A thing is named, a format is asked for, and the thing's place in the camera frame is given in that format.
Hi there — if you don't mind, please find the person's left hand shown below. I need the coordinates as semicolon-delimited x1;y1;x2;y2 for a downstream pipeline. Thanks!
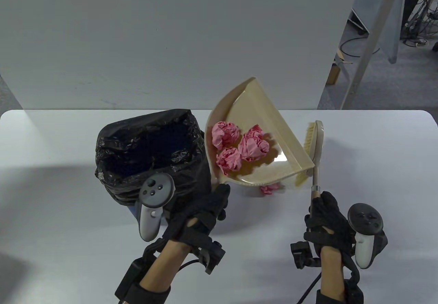
163;183;231;249

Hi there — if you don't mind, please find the person's right hand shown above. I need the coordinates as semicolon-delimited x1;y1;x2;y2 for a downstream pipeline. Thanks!
304;191;356;259

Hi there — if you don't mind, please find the black plastic trash bag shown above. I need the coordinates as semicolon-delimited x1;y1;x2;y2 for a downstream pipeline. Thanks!
95;109;214;206

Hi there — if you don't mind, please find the beige brush with wooden handle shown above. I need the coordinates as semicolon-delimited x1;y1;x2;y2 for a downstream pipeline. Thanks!
294;120;325;212

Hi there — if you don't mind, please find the blue recycling bin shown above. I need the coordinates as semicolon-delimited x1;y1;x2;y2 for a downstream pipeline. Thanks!
103;121;197;222

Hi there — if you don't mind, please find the pile of pink paper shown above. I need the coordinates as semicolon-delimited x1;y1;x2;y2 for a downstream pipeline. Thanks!
211;121;271;175

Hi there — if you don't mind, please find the beige plastic dustpan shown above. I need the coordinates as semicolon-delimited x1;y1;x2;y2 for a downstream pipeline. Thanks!
205;77;315;186

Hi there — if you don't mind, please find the black right forearm box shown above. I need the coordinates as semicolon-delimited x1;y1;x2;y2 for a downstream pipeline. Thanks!
344;277;364;304

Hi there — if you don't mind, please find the person's right forearm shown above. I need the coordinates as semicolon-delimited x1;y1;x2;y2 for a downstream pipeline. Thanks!
317;248;348;304

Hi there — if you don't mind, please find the black left forearm box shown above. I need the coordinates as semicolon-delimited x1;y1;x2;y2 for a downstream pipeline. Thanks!
114;258;151;301

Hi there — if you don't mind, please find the person's left forearm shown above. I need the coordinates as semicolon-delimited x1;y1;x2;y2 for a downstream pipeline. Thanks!
130;238;192;304

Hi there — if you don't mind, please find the grey right hand controller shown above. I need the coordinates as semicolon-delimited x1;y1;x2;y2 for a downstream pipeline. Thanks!
347;203;389;269

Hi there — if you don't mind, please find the grey hand controller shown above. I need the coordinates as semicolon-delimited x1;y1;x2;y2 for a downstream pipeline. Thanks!
347;203;389;269
138;173;176;242

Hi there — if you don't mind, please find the grey left hand controller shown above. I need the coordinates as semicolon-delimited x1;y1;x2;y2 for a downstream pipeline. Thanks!
138;173;176;242

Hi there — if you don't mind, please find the white table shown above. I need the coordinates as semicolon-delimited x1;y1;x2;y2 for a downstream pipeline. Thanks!
0;110;438;304

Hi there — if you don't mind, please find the wooden block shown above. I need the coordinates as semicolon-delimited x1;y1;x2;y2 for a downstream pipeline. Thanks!
326;49;353;85

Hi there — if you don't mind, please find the white partition panel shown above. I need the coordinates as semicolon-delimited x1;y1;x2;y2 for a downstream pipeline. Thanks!
0;0;363;110

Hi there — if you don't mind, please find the grey slanted support beam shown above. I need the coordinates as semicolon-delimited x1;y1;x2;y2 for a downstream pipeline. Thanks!
340;0;408;110

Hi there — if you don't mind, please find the grey blue panel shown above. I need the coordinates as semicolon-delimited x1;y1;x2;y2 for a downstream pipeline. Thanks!
352;0;401;64

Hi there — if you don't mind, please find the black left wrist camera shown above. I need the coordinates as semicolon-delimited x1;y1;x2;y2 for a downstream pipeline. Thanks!
197;240;226;275

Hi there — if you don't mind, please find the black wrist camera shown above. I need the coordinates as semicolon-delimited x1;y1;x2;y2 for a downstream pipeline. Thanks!
197;240;226;275
290;241;321;269

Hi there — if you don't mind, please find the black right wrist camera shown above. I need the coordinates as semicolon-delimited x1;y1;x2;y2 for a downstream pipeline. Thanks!
290;241;321;269

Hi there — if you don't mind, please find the long black right arm cable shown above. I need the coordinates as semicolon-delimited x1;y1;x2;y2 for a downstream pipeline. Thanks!
296;273;323;304

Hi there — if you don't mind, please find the black floor cable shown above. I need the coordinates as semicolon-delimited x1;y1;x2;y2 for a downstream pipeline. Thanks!
339;37;381;58

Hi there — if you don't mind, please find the tangle of cables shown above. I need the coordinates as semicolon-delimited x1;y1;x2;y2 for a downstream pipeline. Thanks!
400;0;438;52

